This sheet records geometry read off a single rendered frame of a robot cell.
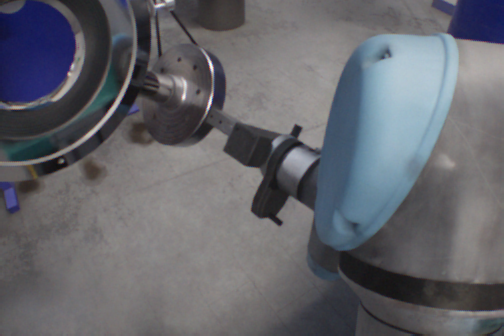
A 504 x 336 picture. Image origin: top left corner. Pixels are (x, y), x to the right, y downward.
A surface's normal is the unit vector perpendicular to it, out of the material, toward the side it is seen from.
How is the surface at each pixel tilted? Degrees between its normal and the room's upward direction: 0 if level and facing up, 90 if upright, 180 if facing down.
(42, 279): 0
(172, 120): 49
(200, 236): 0
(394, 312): 100
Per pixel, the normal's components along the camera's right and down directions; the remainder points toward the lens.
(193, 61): -0.58, -0.11
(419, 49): -0.04, -0.71
